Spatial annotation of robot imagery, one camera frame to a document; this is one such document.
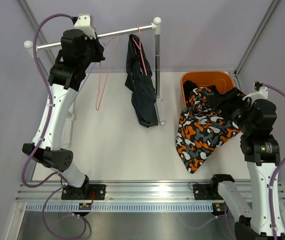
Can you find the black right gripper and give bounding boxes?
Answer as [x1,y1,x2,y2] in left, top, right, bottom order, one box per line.
[206,87,254,135]

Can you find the orange camouflage shorts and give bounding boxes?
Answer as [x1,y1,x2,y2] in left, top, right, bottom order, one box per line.
[175,87,240,174]

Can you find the pink wire hanger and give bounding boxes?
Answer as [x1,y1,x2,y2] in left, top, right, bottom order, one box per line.
[95,37,119,111]
[136,25,148,76]

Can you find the dark green shorts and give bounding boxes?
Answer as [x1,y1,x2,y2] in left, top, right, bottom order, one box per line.
[124,34,159,128]

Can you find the black shorts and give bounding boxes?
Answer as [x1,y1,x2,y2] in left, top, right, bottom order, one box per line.
[183,80,219,106]

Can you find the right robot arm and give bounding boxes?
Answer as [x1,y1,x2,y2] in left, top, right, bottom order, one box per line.
[208,86,285,240]

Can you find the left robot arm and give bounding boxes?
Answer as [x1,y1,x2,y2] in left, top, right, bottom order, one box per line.
[22,29,105,200]

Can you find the orange plastic laundry basket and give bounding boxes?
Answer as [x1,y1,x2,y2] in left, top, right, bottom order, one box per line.
[180,71,235,108]

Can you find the metal clothes rack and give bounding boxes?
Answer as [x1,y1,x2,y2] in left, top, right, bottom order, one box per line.
[24,13,162,151]

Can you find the blue wire hanger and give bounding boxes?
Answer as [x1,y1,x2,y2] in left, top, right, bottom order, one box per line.
[78,42,106,93]

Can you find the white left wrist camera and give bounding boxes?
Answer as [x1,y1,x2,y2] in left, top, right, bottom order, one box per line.
[71,13,98,40]

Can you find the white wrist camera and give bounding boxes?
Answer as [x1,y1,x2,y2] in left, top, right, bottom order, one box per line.
[71,13,98,40]
[242,81,269,103]

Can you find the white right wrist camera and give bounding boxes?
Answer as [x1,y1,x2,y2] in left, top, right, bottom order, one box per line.
[242,81,269,103]

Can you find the white slotted cable duct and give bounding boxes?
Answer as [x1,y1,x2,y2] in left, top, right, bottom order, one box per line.
[26,201,214,213]

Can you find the aluminium mounting rail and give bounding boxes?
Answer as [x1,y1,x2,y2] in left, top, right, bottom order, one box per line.
[14,181,285,202]

